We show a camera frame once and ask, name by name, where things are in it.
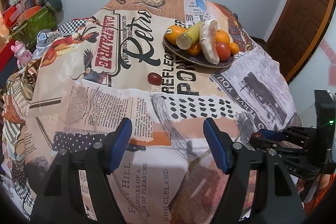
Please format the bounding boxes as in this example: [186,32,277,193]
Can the dark red grape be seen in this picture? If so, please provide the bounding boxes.
[250,131,263,140]
[147,72,162,86]

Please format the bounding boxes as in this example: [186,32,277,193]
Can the small orange kumquat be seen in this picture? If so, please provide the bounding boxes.
[228,43,240,55]

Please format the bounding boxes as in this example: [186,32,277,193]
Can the red tomato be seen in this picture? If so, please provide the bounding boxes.
[215,41,231,62]

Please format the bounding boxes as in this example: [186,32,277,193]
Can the orange mandarin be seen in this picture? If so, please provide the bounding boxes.
[186,43,202,56]

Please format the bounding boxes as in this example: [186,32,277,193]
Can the yellow-green sugarcane piece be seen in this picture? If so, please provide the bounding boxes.
[176,22,203,50]

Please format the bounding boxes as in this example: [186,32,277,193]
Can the dark purple plate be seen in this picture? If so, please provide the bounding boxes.
[162,38,234,69]

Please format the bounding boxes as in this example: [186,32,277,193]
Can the round orange on plate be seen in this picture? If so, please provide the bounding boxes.
[215,30,230,44]

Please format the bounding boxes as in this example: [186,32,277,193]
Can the brown wooden door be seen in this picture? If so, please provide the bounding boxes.
[266,0,335,83]

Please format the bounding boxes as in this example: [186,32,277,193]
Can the printed newspaper tablecloth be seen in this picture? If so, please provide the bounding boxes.
[1,0,301,223]

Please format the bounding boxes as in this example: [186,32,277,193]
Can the orange with sticker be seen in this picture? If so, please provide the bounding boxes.
[165,25,186,46]

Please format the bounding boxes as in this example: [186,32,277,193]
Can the pink toy figure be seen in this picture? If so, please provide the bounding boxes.
[11,40,33,69]

